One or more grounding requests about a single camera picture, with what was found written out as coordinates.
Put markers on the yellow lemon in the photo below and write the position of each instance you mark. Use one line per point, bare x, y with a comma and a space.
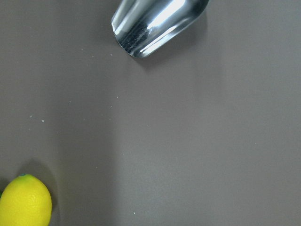
25, 201

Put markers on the steel ice scoop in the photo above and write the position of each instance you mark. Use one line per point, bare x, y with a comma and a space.
141, 27

